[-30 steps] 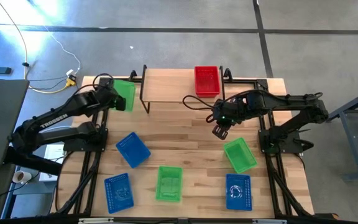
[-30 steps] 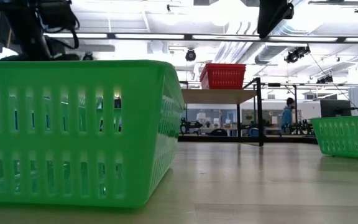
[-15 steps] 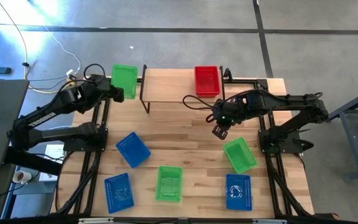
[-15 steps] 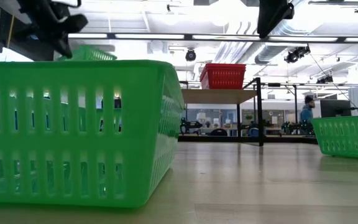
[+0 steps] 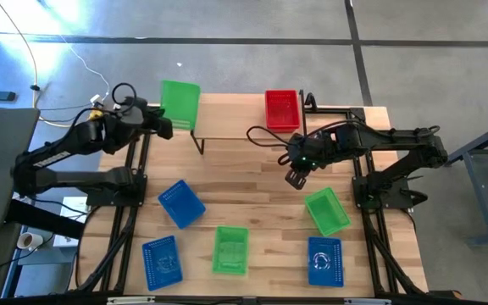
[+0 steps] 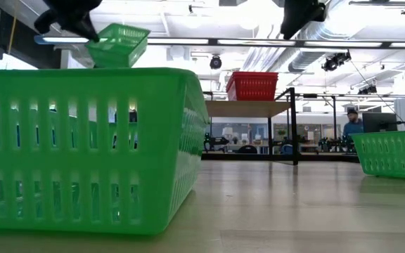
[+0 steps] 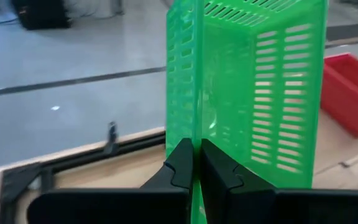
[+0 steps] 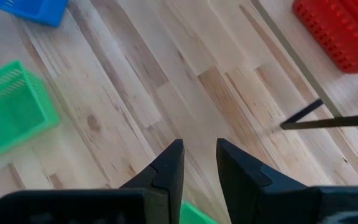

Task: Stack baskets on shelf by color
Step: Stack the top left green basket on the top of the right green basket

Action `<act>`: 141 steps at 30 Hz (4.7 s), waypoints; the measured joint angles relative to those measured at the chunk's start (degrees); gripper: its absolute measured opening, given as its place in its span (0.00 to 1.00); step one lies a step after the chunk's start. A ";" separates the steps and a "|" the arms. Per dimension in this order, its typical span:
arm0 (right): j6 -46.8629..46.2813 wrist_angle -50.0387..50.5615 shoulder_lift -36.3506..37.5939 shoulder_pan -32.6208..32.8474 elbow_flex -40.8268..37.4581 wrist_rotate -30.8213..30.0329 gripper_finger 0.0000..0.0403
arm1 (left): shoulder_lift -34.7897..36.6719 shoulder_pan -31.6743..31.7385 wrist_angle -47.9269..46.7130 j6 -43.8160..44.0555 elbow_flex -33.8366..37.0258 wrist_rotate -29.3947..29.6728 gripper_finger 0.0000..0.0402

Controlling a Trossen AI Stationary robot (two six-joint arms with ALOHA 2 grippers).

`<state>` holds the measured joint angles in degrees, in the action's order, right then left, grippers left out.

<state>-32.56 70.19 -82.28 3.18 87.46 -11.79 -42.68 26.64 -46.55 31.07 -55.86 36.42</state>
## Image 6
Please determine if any black computer monitor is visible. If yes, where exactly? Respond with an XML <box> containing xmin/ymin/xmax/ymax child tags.
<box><xmin>361</xmin><ymin>112</ymin><xmax>399</xmax><ymax>134</ymax></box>

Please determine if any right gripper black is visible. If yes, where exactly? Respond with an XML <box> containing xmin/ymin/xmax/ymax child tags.
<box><xmin>280</xmin><ymin>0</ymin><xmax>328</xmax><ymax>40</ymax></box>

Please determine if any window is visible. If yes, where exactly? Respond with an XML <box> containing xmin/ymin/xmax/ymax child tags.
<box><xmin>0</xmin><ymin>52</ymin><xmax>61</xmax><ymax>71</ymax></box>

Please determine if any silver ventilation duct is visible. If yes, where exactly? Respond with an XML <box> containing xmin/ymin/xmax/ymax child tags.
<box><xmin>288</xmin><ymin>0</ymin><xmax>361</xmax><ymax>73</ymax></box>

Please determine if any ceiling light strip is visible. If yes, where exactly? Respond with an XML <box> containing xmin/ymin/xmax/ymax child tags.
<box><xmin>33</xmin><ymin>34</ymin><xmax>405</xmax><ymax>49</ymax></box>

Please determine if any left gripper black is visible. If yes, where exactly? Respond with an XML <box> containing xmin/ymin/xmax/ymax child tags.
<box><xmin>34</xmin><ymin>0</ymin><xmax>103</xmax><ymax>43</ymax></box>

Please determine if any green plastic basket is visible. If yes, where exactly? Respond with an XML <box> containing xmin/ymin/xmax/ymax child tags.
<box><xmin>350</xmin><ymin>129</ymin><xmax>405</xmax><ymax>182</ymax></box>
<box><xmin>84</xmin><ymin>22</ymin><xmax>151</xmax><ymax>69</ymax></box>
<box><xmin>0</xmin><ymin>67</ymin><xmax>210</xmax><ymax>235</ymax></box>

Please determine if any black track light cluster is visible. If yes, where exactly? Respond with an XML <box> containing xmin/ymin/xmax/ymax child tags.
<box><xmin>357</xmin><ymin>84</ymin><xmax>378</xmax><ymax>95</ymax></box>
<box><xmin>321</xmin><ymin>51</ymin><xmax>352</xmax><ymax>72</ymax></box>

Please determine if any wooden shelf black frame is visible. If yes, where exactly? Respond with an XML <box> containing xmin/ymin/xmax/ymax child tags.
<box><xmin>202</xmin><ymin>86</ymin><xmax>299</xmax><ymax>166</ymax></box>

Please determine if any black office chair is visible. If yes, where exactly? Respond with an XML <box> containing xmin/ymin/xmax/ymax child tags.
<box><xmin>237</xmin><ymin>144</ymin><xmax>259</xmax><ymax>155</ymax></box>

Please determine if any dark ceiling fixture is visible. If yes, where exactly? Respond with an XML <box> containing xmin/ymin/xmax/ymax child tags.
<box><xmin>349</xmin><ymin>0</ymin><xmax>405</xmax><ymax>15</ymax></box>

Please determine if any person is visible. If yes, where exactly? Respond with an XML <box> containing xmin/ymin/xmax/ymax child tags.
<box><xmin>342</xmin><ymin>108</ymin><xmax>365</xmax><ymax>138</ymax></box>

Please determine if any black ceiling spotlight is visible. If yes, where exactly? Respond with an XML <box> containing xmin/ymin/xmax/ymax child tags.
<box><xmin>209</xmin><ymin>55</ymin><xmax>223</xmax><ymax>70</ymax></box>

